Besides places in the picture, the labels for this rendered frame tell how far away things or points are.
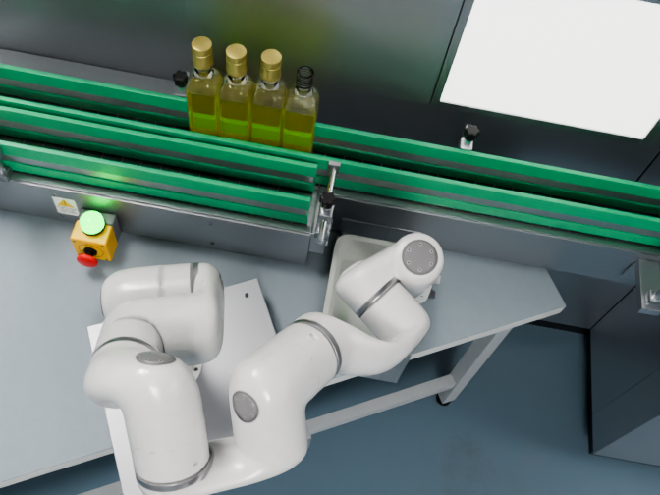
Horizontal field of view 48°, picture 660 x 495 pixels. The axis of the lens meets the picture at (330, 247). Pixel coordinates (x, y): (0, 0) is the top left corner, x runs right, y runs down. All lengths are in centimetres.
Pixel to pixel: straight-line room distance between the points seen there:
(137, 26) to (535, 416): 154
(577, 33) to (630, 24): 8
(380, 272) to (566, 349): 147
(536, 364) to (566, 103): 110
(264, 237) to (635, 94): 72
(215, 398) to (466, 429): 107
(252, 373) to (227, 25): 76
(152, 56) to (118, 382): 89
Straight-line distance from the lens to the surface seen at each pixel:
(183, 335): 96
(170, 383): 79
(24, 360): 147
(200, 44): 127
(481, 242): 152
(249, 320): 137
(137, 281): 107
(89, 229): 145
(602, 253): 156
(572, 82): 143
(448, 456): 220
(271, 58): 125
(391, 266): 102
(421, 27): 133
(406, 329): 100
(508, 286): 157
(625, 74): 142
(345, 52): 139
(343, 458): 215
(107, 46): 159
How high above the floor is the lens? 208
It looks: 61 degrees down
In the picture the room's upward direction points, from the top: 12 degrees clockwise
